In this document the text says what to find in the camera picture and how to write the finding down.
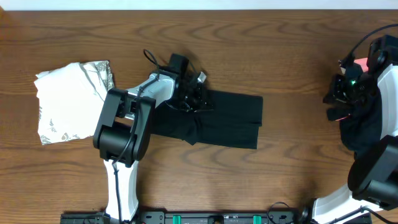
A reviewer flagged black clothes pile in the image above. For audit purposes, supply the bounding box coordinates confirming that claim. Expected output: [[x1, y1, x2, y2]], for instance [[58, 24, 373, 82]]
[[326, 90, 382, 159]]

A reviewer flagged white patterned folded cloth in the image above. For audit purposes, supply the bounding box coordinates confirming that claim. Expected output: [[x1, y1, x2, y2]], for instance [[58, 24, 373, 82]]
[[34, 60, 114, 145]]

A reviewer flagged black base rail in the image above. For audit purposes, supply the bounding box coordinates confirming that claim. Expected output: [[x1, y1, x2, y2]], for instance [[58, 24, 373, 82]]
[[60, 202, 373, 224]]

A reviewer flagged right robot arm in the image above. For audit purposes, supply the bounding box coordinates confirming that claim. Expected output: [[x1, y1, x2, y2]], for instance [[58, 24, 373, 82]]
[[301, 35, 397, 223]]

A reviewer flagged black t-shirt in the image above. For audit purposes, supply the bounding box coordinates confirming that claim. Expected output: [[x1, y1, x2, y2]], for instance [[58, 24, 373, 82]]
[[152, 90, 263, 149]]

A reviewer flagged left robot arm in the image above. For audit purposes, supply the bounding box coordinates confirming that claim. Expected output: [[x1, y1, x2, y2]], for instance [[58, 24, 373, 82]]
[[93, 50, 209, 223]]

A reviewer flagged pink garment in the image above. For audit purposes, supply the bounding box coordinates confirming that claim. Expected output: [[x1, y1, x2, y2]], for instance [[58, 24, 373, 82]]
[[340, 57, 369, 121]]

